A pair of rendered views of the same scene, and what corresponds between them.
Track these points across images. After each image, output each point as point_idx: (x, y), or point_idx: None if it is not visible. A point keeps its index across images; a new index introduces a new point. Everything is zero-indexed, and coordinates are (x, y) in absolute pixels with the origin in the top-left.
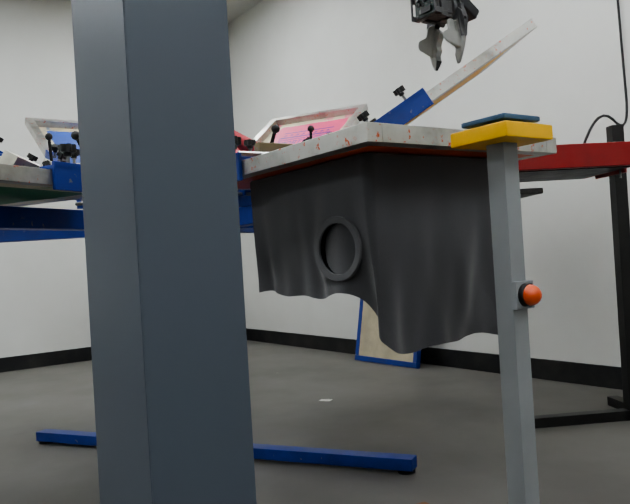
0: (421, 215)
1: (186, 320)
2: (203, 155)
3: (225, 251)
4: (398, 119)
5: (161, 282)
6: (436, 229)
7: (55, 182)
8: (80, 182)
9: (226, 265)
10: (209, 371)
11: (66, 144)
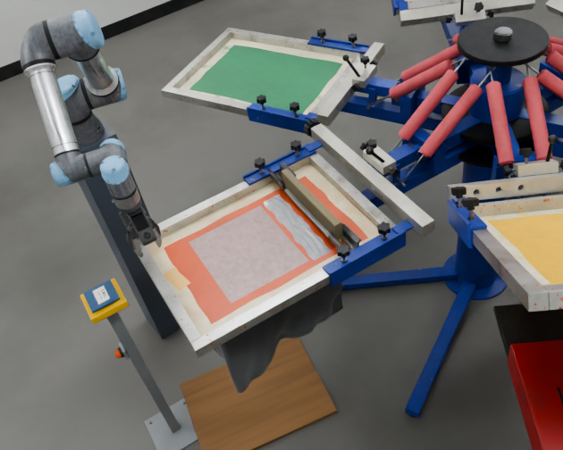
0: None
1: (109, 239)
2: (94, 204)
3: (109, 233)
4: (457, 226)
5: (101, 226)
6: None
7: (248, 117)
8: (264, 120)
9: (111, 237)
10: (119, 256)
11: (256, 98)
